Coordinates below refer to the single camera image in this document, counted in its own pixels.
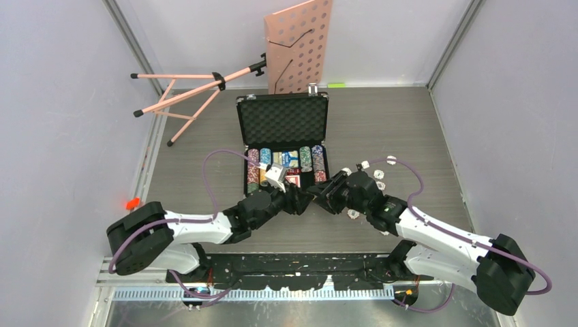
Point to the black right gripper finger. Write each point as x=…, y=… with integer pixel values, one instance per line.
x=330, y=194
x=333, y=207

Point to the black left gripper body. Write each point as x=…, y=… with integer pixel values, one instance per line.
x=278, y=202

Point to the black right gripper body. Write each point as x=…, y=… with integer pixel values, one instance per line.
x=360, y=206

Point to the blue playing card deck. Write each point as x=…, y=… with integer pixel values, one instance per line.
x=288, y=159

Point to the red white chip stack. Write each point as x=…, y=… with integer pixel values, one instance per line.
x=252, y=167

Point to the black poker set case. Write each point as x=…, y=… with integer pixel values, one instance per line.
x=285, y=122

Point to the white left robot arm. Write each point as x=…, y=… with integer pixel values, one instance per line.
x=152, y=236

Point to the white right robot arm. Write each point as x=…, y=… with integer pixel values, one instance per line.
x=489, y=267

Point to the red playing card deck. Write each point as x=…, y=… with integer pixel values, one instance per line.
x=294, y=179

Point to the blue red chip stack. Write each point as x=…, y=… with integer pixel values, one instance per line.
x=317, y=153

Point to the green white chip stack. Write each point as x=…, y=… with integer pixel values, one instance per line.
x=305, y=159

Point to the blue yellow chip stack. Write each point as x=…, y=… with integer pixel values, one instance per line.
x=266, y=159

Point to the green tape piece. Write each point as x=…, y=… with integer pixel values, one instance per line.
x=336, y=85

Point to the orange clip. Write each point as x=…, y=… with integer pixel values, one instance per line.
x=132, y=204

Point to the pink music stand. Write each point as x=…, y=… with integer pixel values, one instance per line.
x=293, y=61

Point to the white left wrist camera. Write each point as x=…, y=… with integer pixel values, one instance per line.
x=275, y=175

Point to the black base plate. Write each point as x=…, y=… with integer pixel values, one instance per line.
x=295, y=271

